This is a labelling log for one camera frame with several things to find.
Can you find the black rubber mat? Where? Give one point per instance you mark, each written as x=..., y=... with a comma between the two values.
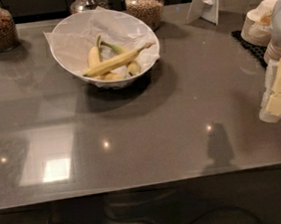
x=256, y=51

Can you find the yellow banana at bowl bottom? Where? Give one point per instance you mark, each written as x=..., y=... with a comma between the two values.
x=110, y=77

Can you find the green-stemmed banana at back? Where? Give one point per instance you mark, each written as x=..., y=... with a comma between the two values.
x=133, y=68

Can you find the white ceramic bowl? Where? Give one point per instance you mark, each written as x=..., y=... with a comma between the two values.
x=72, y=31

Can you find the empty glass jar middle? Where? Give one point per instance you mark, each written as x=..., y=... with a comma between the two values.
x=85, y=5

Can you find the long yellow banana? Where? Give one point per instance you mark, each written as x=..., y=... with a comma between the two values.
x=115, y=62

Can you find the upright yellow banana left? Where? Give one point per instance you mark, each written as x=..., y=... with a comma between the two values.
x=95, y=55

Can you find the white paper bowl liner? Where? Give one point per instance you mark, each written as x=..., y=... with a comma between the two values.
x=70, y=48

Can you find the glass jar of grains right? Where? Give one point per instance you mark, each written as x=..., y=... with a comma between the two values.
x=148, y=11

